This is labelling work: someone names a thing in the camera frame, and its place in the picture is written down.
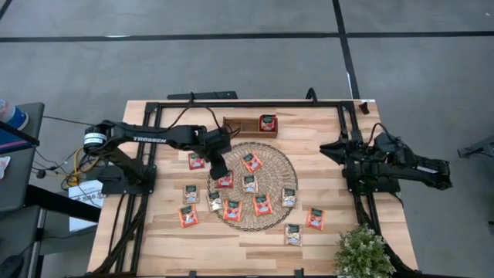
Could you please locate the black cable bundle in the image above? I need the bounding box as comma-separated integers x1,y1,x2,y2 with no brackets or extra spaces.
31,148,101,190

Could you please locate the wooden organizer box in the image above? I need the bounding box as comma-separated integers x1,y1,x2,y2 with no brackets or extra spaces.
222,115,279,139

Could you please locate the round woven placemat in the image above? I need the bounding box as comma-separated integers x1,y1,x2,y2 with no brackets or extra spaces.
207,141,299,232

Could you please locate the white printed paper sheet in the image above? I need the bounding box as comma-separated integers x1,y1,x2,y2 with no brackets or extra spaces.
68,179,105,232

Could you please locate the grey desk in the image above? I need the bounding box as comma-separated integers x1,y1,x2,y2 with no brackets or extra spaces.
0,102,46,213

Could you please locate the red tea packet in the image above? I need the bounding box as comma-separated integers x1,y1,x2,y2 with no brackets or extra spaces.
188,152,206,171
215,170,235,189
259,114,279,134

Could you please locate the black computer mouse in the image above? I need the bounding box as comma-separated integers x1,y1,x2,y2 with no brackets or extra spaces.
0,254,25,278

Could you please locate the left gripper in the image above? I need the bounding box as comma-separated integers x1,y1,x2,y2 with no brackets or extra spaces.
196,127,232,181

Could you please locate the blue folder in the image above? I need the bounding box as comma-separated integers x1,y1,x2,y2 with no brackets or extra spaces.
0,125,39,154

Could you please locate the beige tea packet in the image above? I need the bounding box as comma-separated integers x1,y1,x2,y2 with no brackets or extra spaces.
206,191,226,213
281,187,298,209
284,224,303,247
182,184,201,205
242,175,259,194

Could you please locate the white cloth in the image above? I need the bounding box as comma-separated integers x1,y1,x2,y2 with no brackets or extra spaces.
0,156,12,180

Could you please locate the yellow cable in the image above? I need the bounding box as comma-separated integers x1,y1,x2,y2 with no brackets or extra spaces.
63,148,100,186

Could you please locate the small potted green plant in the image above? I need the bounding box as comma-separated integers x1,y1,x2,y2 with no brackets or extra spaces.
333,224,397,278

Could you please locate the black beam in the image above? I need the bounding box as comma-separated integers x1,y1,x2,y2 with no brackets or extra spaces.
25,184,102,224

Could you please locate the white blue bottle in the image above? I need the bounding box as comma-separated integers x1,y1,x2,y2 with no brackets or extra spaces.
0,99,30,131

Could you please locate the black floor stand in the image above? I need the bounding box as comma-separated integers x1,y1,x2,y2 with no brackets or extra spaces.
457,134,494,159

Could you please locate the black aluminium table frame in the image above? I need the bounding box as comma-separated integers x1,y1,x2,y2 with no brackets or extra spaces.
86,98,424,278

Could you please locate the thin black floor cable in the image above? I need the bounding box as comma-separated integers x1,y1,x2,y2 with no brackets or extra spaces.
42,114,97,128

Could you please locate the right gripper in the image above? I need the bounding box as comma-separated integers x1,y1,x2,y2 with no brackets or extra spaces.
319,133,381,181

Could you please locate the orange tea packet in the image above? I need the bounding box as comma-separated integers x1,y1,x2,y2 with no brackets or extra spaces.
252,194,274,217
178,205,199,229
241,151,264,173
306,208,326,232
222,199,244,222

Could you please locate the black rod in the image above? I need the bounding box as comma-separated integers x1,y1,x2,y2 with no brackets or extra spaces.
0,120,41,147

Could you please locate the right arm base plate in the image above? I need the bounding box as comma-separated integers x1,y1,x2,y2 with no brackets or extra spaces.
344,161,402,195

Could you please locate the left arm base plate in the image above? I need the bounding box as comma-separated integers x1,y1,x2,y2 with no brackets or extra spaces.
96,164,157,195

